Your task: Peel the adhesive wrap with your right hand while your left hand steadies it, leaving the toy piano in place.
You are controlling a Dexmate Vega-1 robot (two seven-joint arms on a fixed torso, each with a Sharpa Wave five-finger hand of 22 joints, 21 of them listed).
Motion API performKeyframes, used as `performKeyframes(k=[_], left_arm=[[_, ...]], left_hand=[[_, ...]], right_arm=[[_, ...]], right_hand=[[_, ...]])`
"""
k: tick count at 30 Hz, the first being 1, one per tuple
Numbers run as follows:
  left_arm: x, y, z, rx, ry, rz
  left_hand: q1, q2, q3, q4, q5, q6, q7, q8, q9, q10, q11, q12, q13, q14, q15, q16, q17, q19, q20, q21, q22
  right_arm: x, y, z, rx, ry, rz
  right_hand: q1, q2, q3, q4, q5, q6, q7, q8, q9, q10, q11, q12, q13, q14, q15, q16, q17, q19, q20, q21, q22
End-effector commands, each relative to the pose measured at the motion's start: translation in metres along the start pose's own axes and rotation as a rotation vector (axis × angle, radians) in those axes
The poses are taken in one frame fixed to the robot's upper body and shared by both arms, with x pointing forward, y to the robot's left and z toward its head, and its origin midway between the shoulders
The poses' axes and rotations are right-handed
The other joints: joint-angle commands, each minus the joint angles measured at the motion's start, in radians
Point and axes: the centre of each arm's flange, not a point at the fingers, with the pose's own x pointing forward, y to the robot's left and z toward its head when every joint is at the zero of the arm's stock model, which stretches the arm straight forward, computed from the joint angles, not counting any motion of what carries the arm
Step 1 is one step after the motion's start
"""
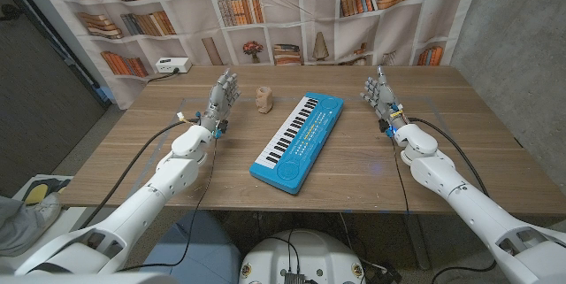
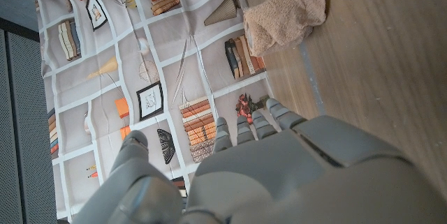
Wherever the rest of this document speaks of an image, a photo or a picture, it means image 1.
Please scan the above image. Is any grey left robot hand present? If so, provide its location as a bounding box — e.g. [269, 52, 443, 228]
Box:
[199, 68, 242, 134]

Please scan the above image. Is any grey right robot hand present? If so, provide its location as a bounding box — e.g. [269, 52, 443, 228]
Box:
[359, 65, 410, 133]

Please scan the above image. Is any blue toy piano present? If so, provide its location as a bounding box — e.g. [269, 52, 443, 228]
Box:
[249, 91, 345, 196]

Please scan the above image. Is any white power strip box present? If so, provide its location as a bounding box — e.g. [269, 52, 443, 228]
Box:
[155, 57, 193, 74]

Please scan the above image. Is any printed bookshelf backdrop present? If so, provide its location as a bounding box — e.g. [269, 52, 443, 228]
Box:
[26, 0, 487, 111]

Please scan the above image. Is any grey table leg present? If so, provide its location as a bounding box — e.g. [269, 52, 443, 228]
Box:
[404, 212, 431, 271]

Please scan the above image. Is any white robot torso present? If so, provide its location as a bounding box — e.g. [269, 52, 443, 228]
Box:
[238, 229, 366, 284]

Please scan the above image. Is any yellow and black floor mat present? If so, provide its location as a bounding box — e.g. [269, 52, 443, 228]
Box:
[20, 176, 73, 206]

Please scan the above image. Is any white sneaker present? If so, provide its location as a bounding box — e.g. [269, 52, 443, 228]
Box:
[26, 192, 63, 228]

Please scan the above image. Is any black power strip cord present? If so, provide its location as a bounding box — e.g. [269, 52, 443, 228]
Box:
[147, 67, 180, 84]

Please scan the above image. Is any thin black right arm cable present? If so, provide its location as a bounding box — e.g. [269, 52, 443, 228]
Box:
[390, 135, 411, 214]

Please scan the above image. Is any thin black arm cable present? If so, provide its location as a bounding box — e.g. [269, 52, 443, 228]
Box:
[390, 135, 411, 214]
[117, 135, 218, 272]

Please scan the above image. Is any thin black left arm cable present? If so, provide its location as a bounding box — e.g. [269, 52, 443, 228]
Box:
[117, 135, 218, 272]

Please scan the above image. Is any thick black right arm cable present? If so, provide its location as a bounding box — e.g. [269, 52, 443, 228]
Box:
[407, 117, 490, 197]

